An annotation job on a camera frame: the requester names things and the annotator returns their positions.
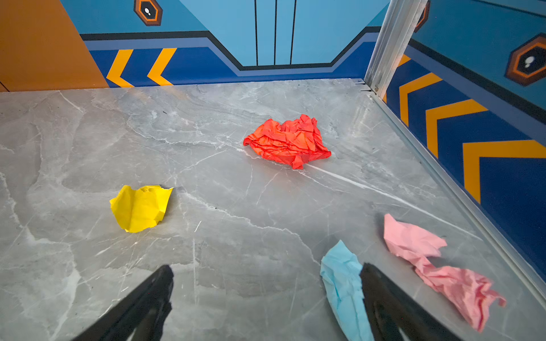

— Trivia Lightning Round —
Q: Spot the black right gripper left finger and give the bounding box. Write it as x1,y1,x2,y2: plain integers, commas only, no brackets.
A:
74,265,173,340

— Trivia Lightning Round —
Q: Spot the light blue paper strip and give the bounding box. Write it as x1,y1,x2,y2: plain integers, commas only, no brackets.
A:
320,240,374,341

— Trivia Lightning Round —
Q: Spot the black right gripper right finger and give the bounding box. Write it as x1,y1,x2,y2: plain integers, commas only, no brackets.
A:
360,263,459,341

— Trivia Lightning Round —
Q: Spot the aluminium corner post right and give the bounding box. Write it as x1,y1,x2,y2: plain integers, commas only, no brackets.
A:
364,0,427,98

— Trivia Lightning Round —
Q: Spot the yellow crumpled paper ball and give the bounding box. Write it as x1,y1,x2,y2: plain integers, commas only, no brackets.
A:
109,186,173,233

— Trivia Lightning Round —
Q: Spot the large red crumpled paper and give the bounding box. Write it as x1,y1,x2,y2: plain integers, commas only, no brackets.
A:
243,115,331,170

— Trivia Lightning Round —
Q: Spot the small pink crumpled paper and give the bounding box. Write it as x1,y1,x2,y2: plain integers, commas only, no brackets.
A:
383,214,507,332

